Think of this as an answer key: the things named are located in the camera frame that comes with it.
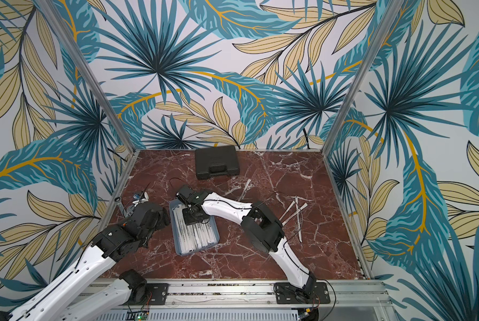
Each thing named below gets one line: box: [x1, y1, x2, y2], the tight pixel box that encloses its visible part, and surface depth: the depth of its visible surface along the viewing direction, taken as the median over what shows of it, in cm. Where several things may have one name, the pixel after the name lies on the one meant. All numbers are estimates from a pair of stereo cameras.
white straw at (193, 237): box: [185, 222, 201, 253], surface depth 87 cm
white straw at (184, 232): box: [171, 204, 195, 255], surface depth 87 cm
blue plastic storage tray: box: [168, 199, 221, 257], surface depth 87 cm
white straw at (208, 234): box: [202, 220, 218, 246], surface depth 89 cm
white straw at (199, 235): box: [187, 220, 215, 253], surface depth 87 cm
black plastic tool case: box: [195, 145, 240, 180], surface depth 110 cm
